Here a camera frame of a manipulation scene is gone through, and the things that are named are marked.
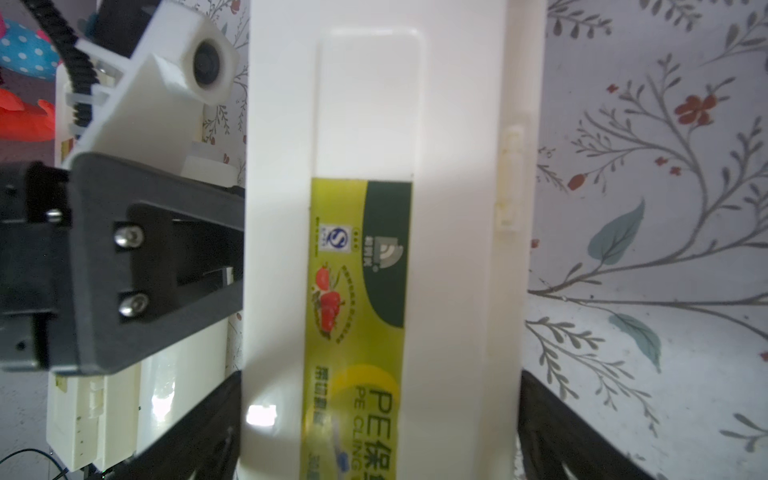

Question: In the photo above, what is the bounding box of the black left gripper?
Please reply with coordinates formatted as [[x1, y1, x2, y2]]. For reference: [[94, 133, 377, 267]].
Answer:
[[1, 154, 245, 375]]

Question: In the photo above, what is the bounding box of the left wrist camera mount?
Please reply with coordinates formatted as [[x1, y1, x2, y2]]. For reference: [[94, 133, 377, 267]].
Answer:
[[62, 1, 240, 186]]

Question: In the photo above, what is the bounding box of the cream wrap dispenser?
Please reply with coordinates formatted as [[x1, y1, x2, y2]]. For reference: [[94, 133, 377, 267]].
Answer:
[[238, 1, 546, 479], [46, 320, 227, 471]]

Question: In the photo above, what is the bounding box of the white pink plush toy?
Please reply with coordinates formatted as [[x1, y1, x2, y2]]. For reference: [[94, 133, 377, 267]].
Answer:
[[1, 17, 61, 81]]

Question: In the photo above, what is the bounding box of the red orange plush toy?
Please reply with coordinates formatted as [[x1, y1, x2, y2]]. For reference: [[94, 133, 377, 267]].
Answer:
[[0, 89, 55, 142]]

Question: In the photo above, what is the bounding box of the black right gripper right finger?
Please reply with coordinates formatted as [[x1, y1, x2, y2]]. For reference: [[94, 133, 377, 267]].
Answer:
[[517, 371, 651, 480]]

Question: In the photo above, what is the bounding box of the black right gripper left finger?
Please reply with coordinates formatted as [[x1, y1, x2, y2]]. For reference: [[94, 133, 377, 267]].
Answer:
[[111, 371, 242, 480]]

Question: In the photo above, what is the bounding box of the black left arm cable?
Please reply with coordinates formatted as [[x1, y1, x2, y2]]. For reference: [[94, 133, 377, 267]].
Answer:
[[20, 0, 100, 127]]

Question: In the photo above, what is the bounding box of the floral table mat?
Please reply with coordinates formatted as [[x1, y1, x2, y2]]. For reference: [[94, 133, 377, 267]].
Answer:
[[197, 1, 767, 479]]

